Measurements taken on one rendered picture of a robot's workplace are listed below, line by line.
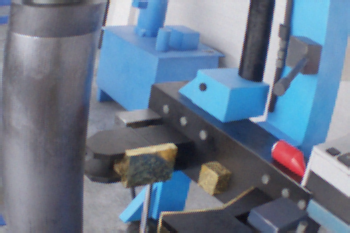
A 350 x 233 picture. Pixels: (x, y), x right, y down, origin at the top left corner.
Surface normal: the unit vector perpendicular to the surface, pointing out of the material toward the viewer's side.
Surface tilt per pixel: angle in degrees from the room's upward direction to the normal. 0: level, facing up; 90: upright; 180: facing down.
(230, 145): 90
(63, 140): 90
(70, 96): 90
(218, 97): 90
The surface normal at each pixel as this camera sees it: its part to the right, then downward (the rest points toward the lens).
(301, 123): -0.80, 0.11
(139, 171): 0.57, 0.41
